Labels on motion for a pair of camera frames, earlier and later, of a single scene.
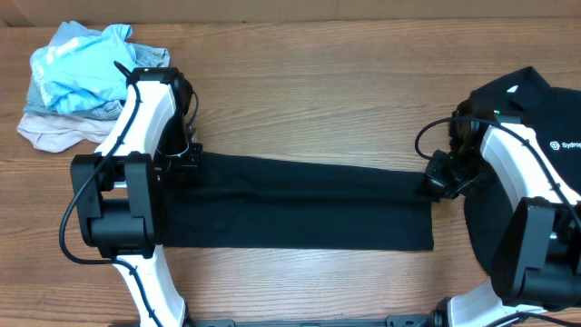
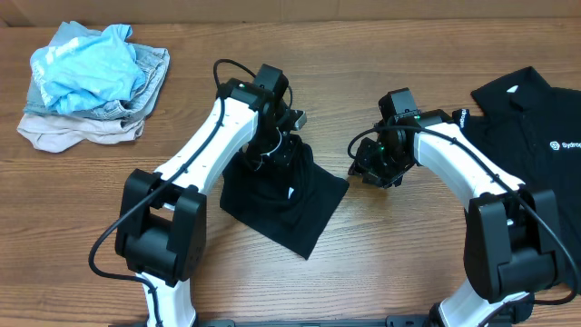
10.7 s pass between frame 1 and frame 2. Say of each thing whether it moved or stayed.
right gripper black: moved
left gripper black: moved
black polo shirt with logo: stayed
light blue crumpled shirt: stayed
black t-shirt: moved
